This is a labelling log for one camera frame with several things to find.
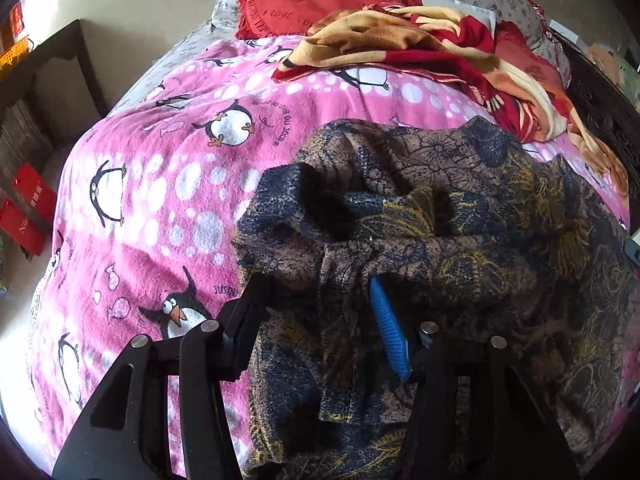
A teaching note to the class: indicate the dark carved wooden cabinet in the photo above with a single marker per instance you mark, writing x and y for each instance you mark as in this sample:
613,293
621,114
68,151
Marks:
600,110

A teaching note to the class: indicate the orange and red blanket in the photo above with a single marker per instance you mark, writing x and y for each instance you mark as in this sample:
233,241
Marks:
390,30

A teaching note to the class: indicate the red gift box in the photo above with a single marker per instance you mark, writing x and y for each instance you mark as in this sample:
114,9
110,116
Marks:
32,192
20,227

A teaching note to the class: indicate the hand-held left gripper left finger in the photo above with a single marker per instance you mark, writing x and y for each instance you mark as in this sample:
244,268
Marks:
245,330

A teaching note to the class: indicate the pink penguin print blanket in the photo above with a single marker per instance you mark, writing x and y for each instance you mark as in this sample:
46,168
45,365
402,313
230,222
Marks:
150,185

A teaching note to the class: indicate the dark patterned knit garment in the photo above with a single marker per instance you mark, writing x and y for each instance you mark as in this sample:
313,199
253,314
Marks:
500,235

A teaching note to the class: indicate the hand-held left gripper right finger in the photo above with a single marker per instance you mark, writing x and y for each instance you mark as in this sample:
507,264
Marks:
390,330

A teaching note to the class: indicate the dark wooden side table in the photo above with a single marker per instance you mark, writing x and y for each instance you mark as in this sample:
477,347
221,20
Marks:
70,55

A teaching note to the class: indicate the grey woven basket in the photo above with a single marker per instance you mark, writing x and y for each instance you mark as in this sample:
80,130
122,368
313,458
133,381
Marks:
20,135

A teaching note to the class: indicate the white pillow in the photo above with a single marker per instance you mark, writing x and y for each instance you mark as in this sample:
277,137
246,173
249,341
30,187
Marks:
465,7

